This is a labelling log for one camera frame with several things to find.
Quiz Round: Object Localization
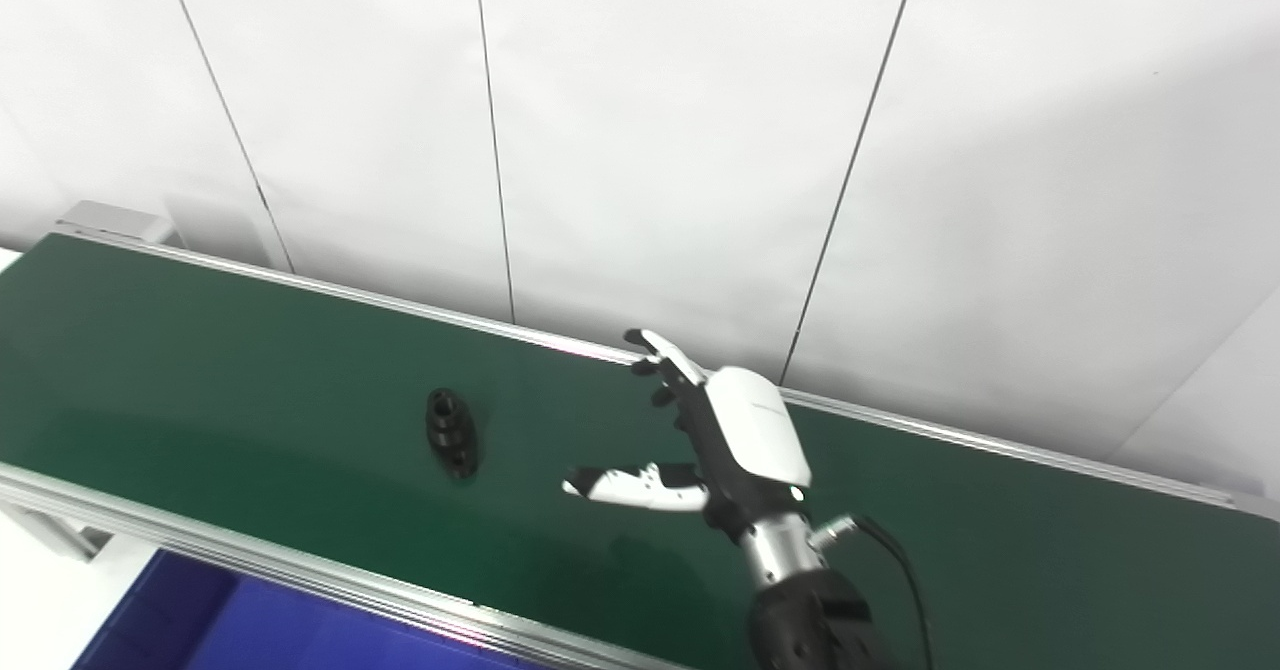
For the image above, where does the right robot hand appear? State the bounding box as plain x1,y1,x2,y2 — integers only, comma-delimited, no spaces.
561,328,814,543

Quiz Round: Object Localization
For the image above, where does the black oblong part with holes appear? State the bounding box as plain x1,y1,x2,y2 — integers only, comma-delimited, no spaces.
424,387,480,480

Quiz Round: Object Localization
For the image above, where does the green conveyor belt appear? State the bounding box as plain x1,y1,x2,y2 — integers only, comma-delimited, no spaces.
0,233,1280,670
0,200,1280,670

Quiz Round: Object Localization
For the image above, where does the blue plastic bin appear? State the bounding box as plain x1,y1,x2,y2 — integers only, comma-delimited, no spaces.
70,548,566,670

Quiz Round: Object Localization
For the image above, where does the aluminium conveyor leg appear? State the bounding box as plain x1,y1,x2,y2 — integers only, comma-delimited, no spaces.
0,498,113,563

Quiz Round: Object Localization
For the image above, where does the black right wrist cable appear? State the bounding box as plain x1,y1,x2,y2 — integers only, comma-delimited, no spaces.
812,512,937,670

